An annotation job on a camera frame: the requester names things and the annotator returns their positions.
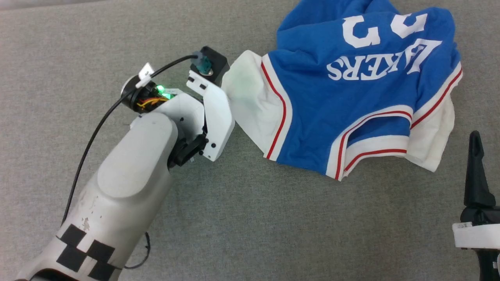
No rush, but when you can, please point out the blue white basketball jersey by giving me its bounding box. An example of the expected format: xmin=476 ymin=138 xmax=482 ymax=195
xmin=221 ymin=0 xmax=464 ymax=182

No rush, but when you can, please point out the white cable clip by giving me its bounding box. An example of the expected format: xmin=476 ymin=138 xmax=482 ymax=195
xmin=136 ymin=63 xmax=155 ymax=89

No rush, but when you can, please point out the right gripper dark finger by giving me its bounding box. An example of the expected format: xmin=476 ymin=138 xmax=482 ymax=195
xmin=464 ymin=130 xmax=497 ymax=208

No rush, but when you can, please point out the grey fabric sofa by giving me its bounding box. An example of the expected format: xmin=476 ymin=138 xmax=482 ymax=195
xmin=0 ymin=0 xmax=500 ymax=281

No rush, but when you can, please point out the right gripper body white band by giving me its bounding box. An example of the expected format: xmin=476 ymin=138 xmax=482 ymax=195
xmin=452 ymin=206 xmax=500 ymax=251

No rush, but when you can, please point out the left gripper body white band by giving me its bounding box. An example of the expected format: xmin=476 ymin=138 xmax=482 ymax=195
xmin=150 ymin=70 xmax=236 ymax=167

